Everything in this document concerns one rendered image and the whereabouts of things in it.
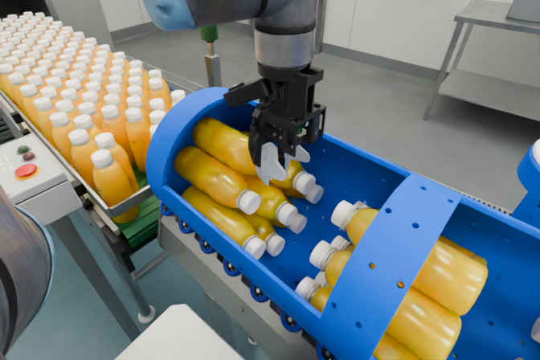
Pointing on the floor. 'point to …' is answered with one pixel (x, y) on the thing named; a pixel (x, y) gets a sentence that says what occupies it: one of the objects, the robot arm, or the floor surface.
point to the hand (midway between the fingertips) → (272, 170)
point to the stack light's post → (213, 71)
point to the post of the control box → (94, 274)
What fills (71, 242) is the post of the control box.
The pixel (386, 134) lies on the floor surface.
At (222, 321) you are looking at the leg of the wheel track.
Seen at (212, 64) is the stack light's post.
